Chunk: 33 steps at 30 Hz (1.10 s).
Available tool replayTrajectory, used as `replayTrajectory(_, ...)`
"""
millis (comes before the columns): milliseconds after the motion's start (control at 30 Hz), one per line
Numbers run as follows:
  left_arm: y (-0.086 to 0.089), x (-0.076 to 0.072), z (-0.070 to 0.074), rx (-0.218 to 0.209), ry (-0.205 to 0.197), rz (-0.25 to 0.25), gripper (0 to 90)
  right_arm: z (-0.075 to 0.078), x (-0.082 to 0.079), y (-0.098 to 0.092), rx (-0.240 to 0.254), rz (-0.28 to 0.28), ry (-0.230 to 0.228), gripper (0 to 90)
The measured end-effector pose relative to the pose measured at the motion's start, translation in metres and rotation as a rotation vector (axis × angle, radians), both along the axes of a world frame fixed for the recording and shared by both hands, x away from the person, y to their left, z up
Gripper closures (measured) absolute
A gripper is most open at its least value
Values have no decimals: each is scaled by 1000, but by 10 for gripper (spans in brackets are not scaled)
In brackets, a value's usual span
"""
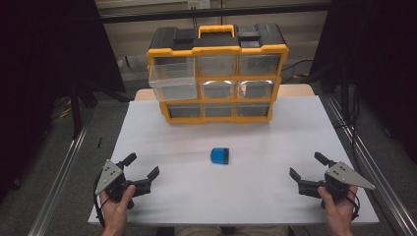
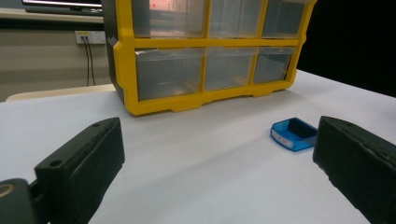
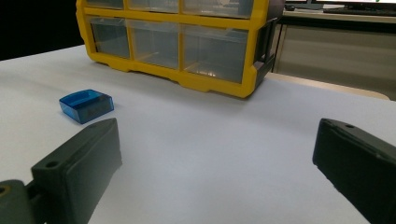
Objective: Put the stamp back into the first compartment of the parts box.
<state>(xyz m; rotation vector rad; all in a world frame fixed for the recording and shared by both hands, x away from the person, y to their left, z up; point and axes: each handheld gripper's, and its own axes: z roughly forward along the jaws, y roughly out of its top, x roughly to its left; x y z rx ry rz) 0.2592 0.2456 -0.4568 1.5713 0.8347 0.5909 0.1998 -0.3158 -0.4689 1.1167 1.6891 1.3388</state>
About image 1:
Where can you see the white wall socket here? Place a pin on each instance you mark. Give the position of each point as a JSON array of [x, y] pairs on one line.
[[198, 4]]

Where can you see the set of clear closed drawers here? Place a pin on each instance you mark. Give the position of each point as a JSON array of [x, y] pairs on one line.
[[218, 90]]

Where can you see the small blue plastic object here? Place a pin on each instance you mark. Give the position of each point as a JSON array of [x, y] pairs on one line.
[[219, 156]]

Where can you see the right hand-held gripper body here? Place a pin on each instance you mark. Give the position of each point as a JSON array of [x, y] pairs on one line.
[[341, 178]]

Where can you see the aluminium floor rail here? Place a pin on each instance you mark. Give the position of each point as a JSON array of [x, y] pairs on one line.
[[373, 167], [57, 183]]

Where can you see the person's left hand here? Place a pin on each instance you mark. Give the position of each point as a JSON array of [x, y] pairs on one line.
[[114, 213]]

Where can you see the black horizontal bar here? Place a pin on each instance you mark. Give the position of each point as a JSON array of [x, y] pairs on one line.
[[213, 13]]

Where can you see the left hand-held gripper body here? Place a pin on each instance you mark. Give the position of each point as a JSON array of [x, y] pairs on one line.
[[113, 178]]

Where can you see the yellow black drawer organizer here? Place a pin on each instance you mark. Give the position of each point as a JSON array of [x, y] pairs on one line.
[[216, 49]]

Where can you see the black curtain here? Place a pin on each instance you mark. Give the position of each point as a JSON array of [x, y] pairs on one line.
[[36, 65], [377, 49]]

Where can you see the black metal stand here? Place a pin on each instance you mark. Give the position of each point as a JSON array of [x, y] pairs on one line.
[[76, 111]]

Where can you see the person's right hand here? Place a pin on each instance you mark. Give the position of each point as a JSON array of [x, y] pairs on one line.
[[339, 213]]

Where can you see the clear plastic drawer pulled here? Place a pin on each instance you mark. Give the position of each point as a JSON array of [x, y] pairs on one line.
[[172, 78]]

